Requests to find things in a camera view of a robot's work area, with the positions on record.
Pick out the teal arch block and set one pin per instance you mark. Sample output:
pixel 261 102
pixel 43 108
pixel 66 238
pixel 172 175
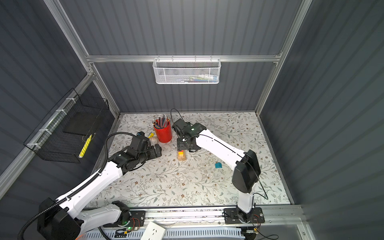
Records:
pixel 218 165

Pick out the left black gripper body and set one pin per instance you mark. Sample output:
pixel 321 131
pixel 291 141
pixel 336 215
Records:
pixel 149 154

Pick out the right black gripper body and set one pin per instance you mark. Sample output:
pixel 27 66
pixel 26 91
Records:
pixel 182 145

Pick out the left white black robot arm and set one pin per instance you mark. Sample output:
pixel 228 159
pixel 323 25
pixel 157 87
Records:
pixel 66 218

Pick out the black wire basket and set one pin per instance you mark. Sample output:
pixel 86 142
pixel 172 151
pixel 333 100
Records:
pixel 63 135

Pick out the wood block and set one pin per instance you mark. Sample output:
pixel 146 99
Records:
pixel 182 158

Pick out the pencils bunch in cup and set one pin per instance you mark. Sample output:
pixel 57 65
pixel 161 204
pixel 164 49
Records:
pixel 161 122

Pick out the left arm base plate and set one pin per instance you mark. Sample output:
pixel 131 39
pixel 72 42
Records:
pixel 136 218

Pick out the white wire mesh basket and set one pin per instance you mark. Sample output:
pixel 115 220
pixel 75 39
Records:
pixel 169 73

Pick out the red pencil cup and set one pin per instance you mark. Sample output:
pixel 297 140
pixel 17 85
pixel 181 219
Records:
pixel 163 131

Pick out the white power socket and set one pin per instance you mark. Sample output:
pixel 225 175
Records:
pixel 153 232

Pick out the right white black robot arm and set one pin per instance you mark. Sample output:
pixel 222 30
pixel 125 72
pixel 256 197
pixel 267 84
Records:
pixel 245 165

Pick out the floral table mat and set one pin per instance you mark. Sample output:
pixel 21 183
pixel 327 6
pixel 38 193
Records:
pixel 168 182

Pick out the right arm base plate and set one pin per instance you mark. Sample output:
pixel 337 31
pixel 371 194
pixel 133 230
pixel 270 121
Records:
pixel 236 216

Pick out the markers in white basket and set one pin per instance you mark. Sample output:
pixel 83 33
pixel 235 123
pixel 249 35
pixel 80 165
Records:
pixel 206 78

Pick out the yellow marker in black basket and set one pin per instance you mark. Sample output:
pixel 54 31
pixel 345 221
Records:
pixel 85 147

